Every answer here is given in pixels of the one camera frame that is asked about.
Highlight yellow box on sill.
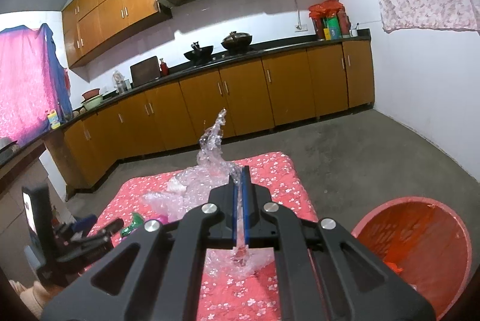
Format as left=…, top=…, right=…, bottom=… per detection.
left=47, top=109, right=61, bottom=129

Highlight green and red basins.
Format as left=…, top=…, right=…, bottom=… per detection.
left=82, top=88, right=103, bottom=111

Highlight red bottle on counter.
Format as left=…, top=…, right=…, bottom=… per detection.
left=160, top=59, right=169, bottom=77

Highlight large clear bubble wrap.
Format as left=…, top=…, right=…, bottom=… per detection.
left=141, top=109, right=273, bottom=279

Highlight dark green plastic bag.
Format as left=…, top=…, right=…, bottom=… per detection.
left=120, top=211, right=145, bottom=238

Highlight dark cutting board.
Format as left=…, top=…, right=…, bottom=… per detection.
left=130, top=56, right=161, bottom=87

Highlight black wok left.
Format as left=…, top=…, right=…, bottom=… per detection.
left=184, top=42, right=214, bottom=65

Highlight white cup on counter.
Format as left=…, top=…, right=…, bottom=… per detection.
left=349, top=24, right=359, bottom=37

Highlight red bag covered bottles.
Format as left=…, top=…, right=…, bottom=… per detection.
left=308, top=0, right=352, bottom=40

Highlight red floral tablecloth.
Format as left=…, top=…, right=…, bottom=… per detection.
left=84, top=150, right=327, bottom=321

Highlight clear jar on counter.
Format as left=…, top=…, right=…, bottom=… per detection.
left=112, top=70, right=131, bottom=94

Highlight black wok with lid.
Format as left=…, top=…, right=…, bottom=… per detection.
left=221, top=31, right=252, bottom=55

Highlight lower wooden cabinets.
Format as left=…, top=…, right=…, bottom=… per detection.
left=44, top=38, right=374, bottom=192

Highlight orange bag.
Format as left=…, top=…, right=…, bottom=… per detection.
left=384, top=261, right=404, bottom=275

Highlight purple plastic bag ball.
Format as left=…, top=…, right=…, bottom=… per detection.
left=157, top=215, right=169, bottom=224

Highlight person's left hand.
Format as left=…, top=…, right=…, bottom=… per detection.
left=9, top=280, right=64, bottom=320

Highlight red plastic basket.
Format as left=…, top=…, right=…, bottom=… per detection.
left=352, top=196, right=473, bottom=320

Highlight pink and blue curtain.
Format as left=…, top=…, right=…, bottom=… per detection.
left=1, top=23, right=72, bottom=146

